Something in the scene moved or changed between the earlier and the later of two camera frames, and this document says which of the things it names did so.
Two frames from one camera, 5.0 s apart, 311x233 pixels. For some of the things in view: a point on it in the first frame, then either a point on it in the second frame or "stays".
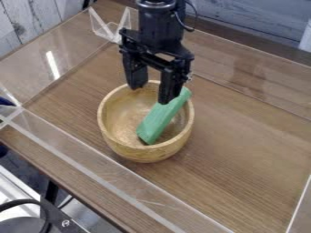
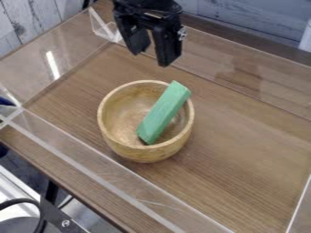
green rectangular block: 159,116 stays
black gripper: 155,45 -> 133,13
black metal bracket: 60,223 stays
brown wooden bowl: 123,111 stays
